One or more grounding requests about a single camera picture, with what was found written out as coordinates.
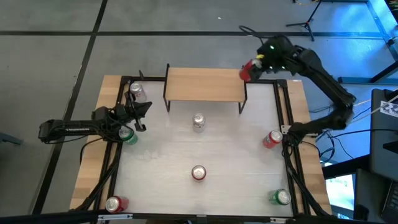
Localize silver Diet Coke can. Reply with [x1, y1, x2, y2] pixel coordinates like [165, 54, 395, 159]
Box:
[191, 113, 206, 134]
[129, 82, 147, 103]

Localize printed tag marker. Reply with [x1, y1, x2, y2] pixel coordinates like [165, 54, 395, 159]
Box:
[379, 100, 398, 118]

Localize black aluminium table frame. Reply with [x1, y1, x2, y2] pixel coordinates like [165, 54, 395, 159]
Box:
[70, 70, 331, 218]

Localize lit computer screen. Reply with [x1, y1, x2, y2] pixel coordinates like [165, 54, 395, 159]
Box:
[324, 173, 356, 220]

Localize grey-blue object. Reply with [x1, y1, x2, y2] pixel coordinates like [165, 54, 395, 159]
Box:
[0, 132, 24, 146]

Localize green Sprite can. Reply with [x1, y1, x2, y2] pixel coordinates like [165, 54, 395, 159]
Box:
[118, 126, 139, 146]
[267, 188, 292, 206]

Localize orange-red Fanta can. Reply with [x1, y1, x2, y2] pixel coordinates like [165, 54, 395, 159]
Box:
[262, 129, 284, 150]

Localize black tripod stand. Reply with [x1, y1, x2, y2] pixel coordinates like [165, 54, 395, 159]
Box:
[285, 0, 324, 42]

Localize black desktop device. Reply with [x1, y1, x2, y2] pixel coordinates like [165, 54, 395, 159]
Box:
[354, 169, 398, 224]

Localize wooden shelf with black legs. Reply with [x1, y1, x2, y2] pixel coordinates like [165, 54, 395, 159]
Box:
[163, 63, 249, 115]

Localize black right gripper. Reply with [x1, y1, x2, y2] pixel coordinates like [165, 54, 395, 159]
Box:
[250, 35, 295, 83]

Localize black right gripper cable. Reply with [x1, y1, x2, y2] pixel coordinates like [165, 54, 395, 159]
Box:
[238, 25, 266, 40]

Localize black metal stand frame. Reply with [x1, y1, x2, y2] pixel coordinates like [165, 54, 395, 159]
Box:
[338, 0, 398, 85]

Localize black cable bundle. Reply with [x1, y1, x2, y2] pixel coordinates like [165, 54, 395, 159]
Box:
[309, 127, 377, 159]

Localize silver metal bracket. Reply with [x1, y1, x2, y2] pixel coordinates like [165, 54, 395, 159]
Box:
[269, 217, 307, 224]
[97, 213, 134, 222]

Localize red Coca-Cola can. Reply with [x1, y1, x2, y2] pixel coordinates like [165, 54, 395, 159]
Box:
[238, 60, 259, 83]
[191, 164, 207, 182]
[104, 195, 130, 214]

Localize grey box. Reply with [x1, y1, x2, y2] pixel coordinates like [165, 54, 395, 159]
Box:
[369, 88, 398, 181]

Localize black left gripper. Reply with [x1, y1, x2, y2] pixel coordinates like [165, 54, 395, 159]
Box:
[115, 91, 154, 132]

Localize white cable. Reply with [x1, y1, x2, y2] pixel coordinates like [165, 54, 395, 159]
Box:
[354, 95, 398, 124]

